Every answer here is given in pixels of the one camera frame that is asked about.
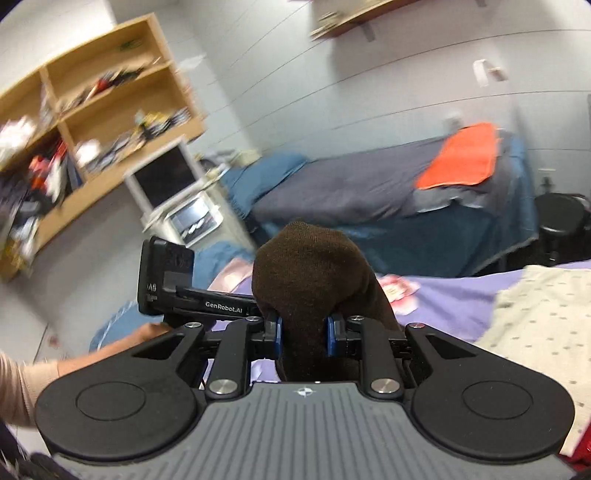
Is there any blue pillow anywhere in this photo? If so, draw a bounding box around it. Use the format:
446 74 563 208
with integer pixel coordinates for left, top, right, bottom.
222 152 311 219

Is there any wooden wall shelf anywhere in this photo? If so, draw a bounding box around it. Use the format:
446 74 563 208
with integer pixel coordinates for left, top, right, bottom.
308 0 423 41

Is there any orange towel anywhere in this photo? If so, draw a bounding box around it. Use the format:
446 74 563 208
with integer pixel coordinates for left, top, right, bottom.
414 122 500 191

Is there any dark brown sweater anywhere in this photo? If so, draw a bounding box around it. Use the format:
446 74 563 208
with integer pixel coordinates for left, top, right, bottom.
252 222 403 384

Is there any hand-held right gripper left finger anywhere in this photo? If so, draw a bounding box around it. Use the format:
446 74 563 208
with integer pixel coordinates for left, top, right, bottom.
131 311 284 400

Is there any grey duvet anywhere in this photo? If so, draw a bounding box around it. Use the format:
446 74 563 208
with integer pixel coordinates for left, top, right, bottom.
252 136 514 228

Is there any white drawer unit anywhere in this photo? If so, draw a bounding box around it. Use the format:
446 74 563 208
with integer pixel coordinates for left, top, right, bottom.
141 190 254 251

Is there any red cloth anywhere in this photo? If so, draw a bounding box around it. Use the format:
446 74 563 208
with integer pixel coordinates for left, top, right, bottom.
558 434 591 472

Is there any blue pillowcase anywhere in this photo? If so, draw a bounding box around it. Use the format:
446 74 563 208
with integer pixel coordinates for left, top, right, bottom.
191 241 257 301

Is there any black stool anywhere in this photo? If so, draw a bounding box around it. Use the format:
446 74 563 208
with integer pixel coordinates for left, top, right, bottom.
532 191 591 269

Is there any person's left hand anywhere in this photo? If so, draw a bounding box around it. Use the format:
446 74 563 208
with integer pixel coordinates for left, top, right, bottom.
126 323 173 350

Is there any white monitor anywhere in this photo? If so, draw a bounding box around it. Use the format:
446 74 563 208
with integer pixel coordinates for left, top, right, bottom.
124 137 207 219

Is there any cream dotted sweater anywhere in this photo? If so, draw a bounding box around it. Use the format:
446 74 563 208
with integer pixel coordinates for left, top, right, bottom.
475 265 591 457

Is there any wooden bookshelf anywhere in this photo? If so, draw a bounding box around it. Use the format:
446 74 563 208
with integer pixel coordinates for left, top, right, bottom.
0 13 207 283

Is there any person's left forearm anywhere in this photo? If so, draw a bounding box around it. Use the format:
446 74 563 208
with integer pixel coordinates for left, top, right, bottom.
0 332 134 428

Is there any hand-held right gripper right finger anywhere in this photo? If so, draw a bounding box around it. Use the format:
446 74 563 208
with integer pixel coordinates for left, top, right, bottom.
325 313 478 400

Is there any grey and blue bed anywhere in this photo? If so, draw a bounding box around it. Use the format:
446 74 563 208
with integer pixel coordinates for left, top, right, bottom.
222 134 542 278

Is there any purple floral blanket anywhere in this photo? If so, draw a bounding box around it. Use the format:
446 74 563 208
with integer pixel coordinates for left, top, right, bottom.
203 261 591 385

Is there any white wall hook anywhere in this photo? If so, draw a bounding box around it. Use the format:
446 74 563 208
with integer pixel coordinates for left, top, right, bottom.
472 57 507 88

